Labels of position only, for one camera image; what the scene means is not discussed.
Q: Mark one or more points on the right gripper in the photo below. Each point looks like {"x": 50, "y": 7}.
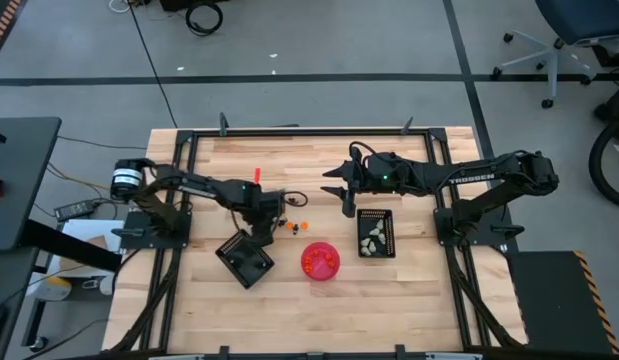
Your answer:
{"x": 381, "y": 175}

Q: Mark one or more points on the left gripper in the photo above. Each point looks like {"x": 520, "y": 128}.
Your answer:
{"x": 261, "y": 205}

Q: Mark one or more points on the black slotted plastic basket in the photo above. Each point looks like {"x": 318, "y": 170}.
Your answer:
{"x": 386, "y": 252}
{"x": 246, "y": 265}

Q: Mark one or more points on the red plastic bowl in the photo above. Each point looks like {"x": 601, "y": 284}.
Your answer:
{"x": 320, "y": 274}

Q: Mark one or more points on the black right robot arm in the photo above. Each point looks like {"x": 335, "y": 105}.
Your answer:
{"x": 489, "y": 175}

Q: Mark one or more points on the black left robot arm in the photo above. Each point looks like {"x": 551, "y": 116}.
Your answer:
{"x": 199, "y": 187}

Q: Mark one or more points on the white sheet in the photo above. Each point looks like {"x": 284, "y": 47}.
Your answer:
{"x": 89, "y": 229}

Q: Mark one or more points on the black power adapter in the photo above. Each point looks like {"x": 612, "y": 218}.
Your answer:
{"x": 76, "y": 210}

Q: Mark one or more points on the black desk support beam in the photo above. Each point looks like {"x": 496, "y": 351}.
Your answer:
{"x": 69, "y": 245}

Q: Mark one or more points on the black equipment cabinet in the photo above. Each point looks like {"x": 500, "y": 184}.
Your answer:
{"x": 174, "y": 5}

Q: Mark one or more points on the white yellow round container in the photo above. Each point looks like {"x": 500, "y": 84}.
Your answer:
{"x": 54, "y": 289}

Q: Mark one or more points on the black desk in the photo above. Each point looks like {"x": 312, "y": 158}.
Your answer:
{"x": 24, "y": 175}

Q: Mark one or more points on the blue office chair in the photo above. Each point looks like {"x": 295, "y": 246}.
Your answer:
{"x": 579, "y": 20}

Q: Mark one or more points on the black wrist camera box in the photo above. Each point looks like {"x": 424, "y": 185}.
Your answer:
{"x": 349, "y": 207}
{"x": 263, "y": 234}

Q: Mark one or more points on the black aluminium table frame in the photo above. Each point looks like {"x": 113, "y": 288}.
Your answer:
{"x": 309, "y": 133}

